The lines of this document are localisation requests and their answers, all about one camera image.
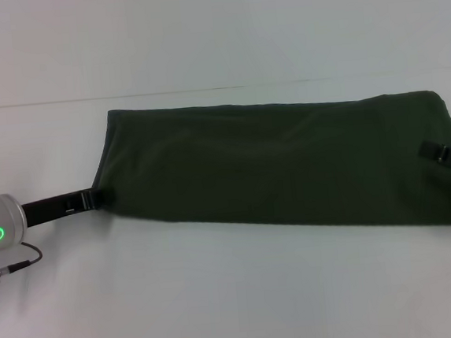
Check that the dark green t-shirt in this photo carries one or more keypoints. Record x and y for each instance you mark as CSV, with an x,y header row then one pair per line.
x,y
288,163

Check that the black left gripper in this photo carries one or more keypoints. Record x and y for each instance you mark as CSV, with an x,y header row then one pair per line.
x,y
55,207

